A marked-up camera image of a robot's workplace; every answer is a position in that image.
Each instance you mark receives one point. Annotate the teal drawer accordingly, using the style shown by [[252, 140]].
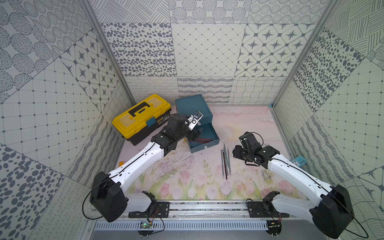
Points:
[[208, 132]]

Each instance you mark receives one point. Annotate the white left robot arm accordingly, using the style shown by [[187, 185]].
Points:
[[108, 194]]

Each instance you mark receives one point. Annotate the teal drawer cabinet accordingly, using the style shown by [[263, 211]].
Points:
[[192, 104]]

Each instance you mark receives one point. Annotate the green striped pencil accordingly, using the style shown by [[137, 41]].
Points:
[[223, 166]]

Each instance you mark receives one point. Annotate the grey green pencil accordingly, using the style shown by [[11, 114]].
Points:
[[225, 151], [229, 162]]

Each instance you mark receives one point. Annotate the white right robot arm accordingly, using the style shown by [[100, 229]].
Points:
[[328, 207]]

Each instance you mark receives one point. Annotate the yellow black toolbox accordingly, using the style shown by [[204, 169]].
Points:
[[141, 120]]

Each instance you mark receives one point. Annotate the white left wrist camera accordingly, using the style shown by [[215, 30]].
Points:
[[194, 120]]

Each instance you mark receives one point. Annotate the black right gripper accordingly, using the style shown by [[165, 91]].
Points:
[[236, 151]]

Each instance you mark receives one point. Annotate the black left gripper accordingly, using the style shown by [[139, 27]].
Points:
[[193, 133]]

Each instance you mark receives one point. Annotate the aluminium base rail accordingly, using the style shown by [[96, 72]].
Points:
[[225, 207]]

